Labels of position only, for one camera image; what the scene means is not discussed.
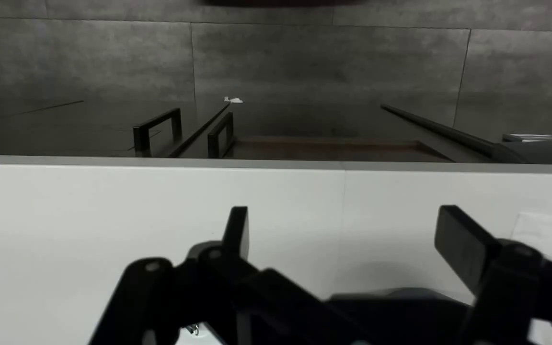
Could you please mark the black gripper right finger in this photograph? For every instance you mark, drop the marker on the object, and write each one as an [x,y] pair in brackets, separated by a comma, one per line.
[511,281]

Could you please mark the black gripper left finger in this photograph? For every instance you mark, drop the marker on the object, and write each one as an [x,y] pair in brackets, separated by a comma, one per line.
[216,287]

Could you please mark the white scrap on floor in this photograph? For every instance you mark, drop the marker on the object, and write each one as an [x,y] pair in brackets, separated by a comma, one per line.
[233,101]

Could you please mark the black drawer handle right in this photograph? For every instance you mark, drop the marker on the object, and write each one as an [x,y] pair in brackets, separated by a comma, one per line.
[222,139]

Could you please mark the black drawer handle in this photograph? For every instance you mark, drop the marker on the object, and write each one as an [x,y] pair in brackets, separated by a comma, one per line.
[222,139]
[166,124]

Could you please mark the black drawer handle left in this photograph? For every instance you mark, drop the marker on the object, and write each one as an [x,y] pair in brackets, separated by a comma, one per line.
[166,124]

